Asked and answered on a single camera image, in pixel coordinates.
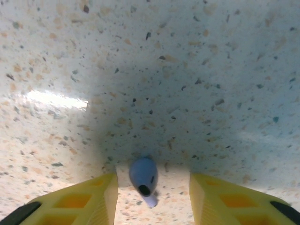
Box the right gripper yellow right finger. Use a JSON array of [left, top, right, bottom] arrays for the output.
[[189, 173, 300, 225]]

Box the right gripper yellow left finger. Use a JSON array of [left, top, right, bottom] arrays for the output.
[[0, 172, 119, 225]]

